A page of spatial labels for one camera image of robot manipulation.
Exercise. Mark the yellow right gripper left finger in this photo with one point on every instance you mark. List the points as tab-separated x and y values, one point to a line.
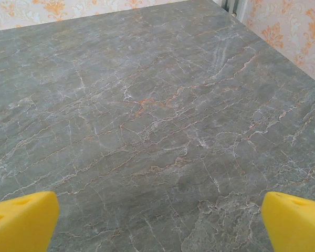
21	225

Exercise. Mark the aluminium frame post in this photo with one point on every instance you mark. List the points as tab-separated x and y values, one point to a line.
236	6

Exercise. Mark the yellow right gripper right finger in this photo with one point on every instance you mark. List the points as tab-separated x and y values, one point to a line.
296	228

